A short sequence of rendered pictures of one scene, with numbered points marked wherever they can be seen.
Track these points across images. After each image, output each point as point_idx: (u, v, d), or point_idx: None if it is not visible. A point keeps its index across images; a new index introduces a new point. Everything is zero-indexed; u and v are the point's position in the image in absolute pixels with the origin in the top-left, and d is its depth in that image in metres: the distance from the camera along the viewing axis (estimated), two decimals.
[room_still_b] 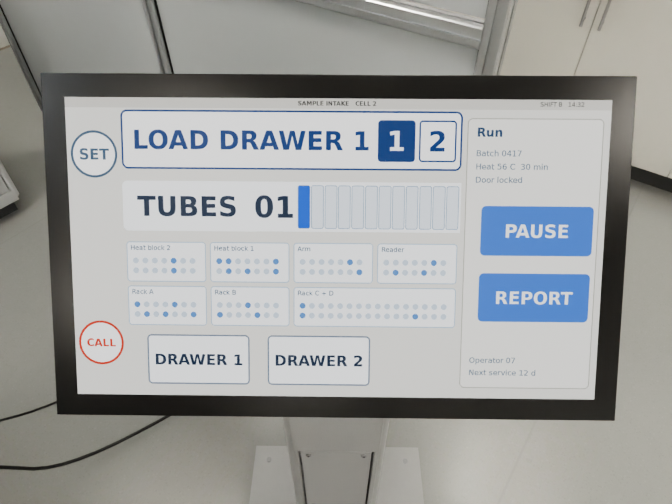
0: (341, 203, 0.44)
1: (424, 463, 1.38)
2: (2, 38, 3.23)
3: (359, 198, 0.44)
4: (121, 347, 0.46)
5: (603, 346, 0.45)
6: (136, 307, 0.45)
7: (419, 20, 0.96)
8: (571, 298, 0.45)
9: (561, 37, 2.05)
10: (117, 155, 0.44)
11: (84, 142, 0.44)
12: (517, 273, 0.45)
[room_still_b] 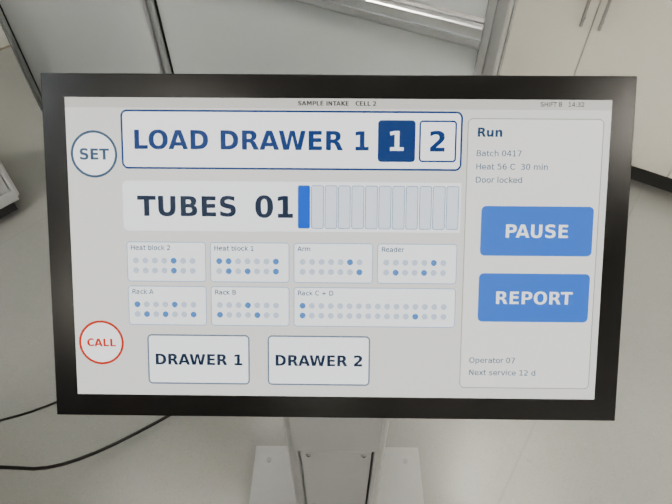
0: (341, 203, 0.44)
1: (424, 463, 1.38)
2: (2, 38, 3.23)
3: (359, 198, 0.44)
4: (121, 347, 0.46)
5: (603, 346, 0.45)
6: (136, 307, 0.45)
7: (419, 20, 0.96)
8: (571, 298, 0.45)
9: (561, 37, 2.05)
10: (117, 155, 0.44)
11: (84, 142, 0.44)
12: (517, 273, 0.45)
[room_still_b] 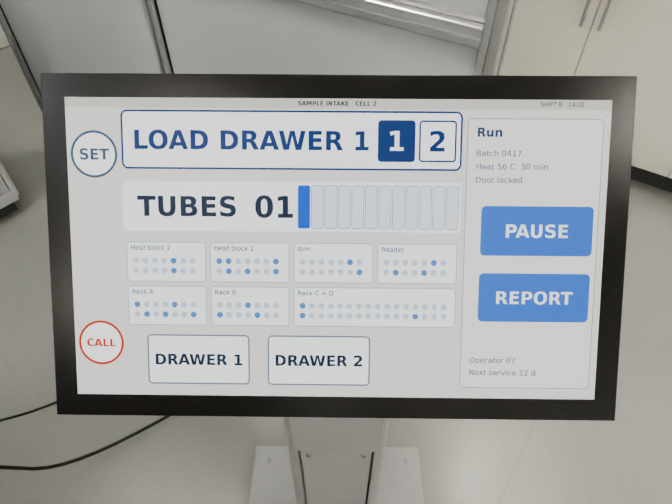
0: (341, 203, 0.44)
1: (424, 463, 1.38)
2: (2, 38, 3.23)
3: (359, 198, 0.44)
4: (121, 347, 0.46)
5: (603, 346, 0.45)
6: (136, 307, 0.45)
7: (419, 20, 0.96)
8: (571, 298, 0.45)
9: (561, 37, 2.05)
10: (117, 155, 0.44)
11: (84, 142, 0.44)
12: (517, 273, 0.45)
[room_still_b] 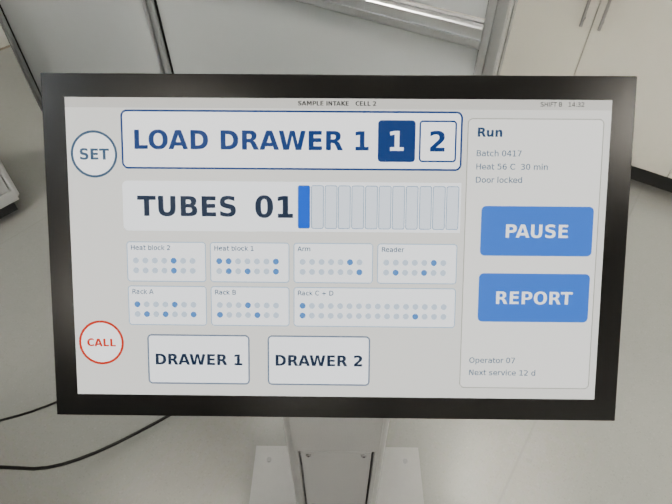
0: (341, 203, 0.44)
1: (424, 463, 1.38)
2: (2, 38, 3.23)
3: (359, 198, 0.44)
4: (121, 347, 0.46)
5: (603, 346, 0.45)
6: (136, 307, 0.45)
7: (419, 20, 0.96)
8: (571, 298, 0.45)
9: (561, 37, 2.05)
10: (117, 155, 0.44)
11: (84, 142, 0.44)
12: (517, 273, 0.45)
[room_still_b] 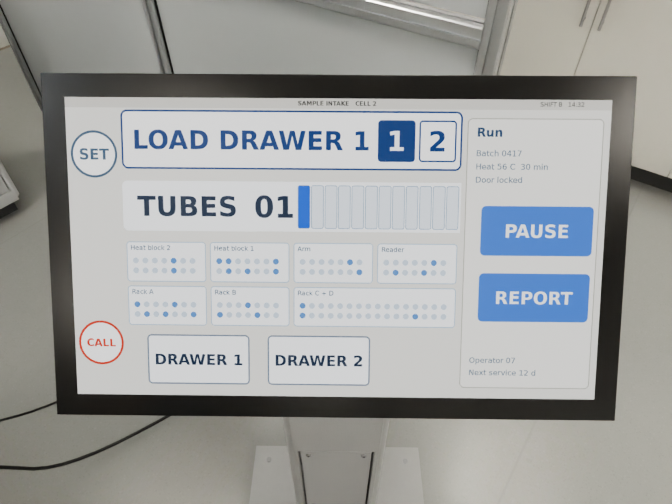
0: (341, 203, 0.44)
1: (424, 463, 1.38)
2: (2, 38, 3.23)
3: (359, 198, 0.44)
4: (121, 347, 0.46)
5: (603, 346, 0.45)
6: (136, 307, 0.45)
7: (419, 20, 0.96)
8: (571, 298, 0.45)
9: (561, 37, 2.05)
10: (117, 155, 0.44)
11: (84, 142, 0.44)
12: (517, 273, 0.45)
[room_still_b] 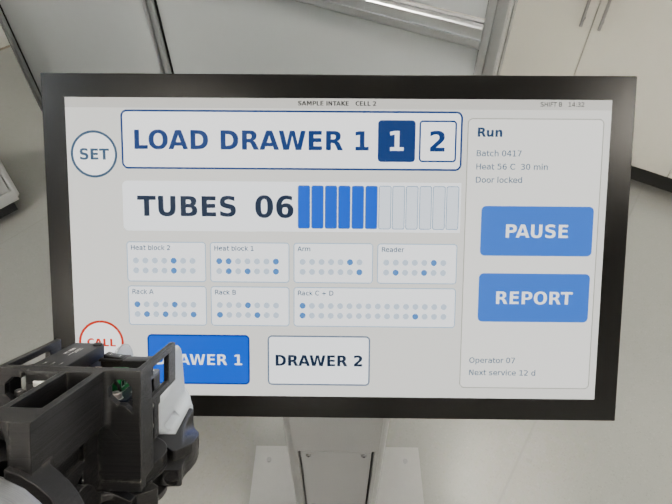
0: (341, 203, 0.44)
1: (424, 463, 1.38)
2: (2, 38, 3.23)
3: (359, 198, 0.44)
4: None
5: (603, 346, 0.45)
6: (136, 307, 0.45)
7: (419, 20, 0.96)
8: (571, 298, 0.45)
9: (561, 37, 2.05)
10: (117, 155, 0.44)
11: (84, 142, 0.44)
12: (517, 273, 0.45)
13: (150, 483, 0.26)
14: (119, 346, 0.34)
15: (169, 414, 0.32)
